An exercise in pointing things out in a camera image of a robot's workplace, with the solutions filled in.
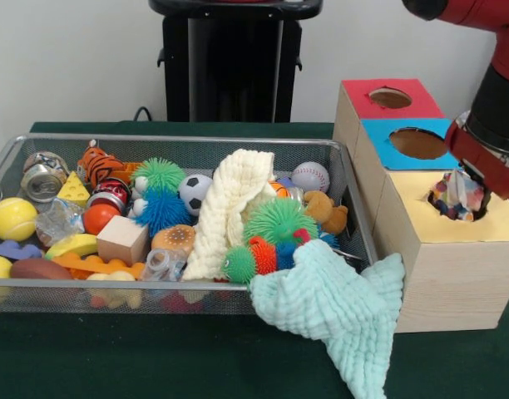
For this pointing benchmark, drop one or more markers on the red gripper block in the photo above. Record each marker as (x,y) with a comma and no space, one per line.
(483,166)

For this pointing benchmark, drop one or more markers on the pastel patterned small cloth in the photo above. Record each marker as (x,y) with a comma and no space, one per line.
(458,193)

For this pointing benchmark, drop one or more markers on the light blue knitted cloth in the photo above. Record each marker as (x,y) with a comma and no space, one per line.
(333,299)

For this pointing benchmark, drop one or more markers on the cream knitted cloth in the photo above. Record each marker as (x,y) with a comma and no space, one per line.
(225,208)

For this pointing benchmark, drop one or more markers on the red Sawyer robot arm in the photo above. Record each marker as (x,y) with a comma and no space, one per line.
(504,104)

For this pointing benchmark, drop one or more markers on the wooden box with three holes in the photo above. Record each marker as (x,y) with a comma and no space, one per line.
(450,287)

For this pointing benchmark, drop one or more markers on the shallow mesh bin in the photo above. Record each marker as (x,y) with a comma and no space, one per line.
(50,282)

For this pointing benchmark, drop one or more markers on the white toy baseball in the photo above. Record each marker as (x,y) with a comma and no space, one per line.
(310,176)

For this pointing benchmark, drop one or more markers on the green spiky toy with eyes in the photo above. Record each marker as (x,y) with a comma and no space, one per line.
(275,218)

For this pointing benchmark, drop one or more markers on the multicolour spiky caterpillar toy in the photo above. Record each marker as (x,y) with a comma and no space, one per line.
(242,262)

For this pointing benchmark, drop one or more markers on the black and white soccer ball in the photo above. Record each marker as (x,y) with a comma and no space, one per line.
(194,195)

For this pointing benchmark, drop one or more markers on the green spiky ball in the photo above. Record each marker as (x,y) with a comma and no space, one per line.
(161,172)

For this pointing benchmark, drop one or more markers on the blue spiky toy with eyes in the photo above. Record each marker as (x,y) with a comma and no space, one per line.
(161,212)

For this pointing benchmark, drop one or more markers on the dark green tablecloth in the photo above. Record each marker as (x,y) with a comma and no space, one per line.
(154,357)

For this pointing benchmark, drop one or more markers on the orange tiger plush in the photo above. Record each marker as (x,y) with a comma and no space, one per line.
(98,166)

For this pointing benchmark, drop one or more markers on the orange-red ball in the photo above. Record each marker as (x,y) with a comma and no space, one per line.
(98,218)

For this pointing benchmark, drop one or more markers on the yellow cheese wedge toy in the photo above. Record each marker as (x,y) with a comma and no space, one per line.
(73,189)

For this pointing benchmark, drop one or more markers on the yellow tennis ball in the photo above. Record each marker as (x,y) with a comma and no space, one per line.
(13,218)

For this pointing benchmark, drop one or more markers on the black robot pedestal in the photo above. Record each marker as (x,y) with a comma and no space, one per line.
(229,70)

